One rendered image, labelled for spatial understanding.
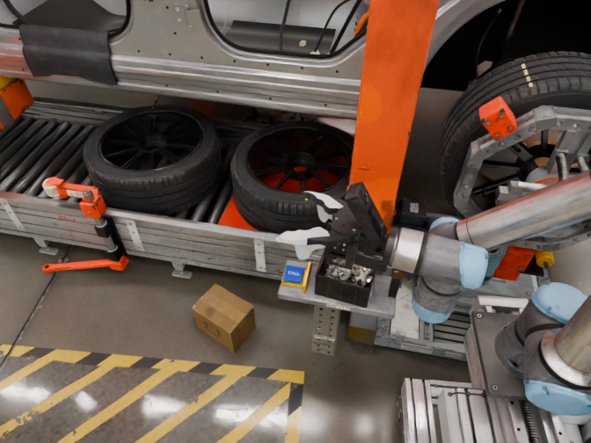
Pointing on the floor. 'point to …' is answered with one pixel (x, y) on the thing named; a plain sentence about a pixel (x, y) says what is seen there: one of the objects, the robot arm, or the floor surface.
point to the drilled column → (325, 330)
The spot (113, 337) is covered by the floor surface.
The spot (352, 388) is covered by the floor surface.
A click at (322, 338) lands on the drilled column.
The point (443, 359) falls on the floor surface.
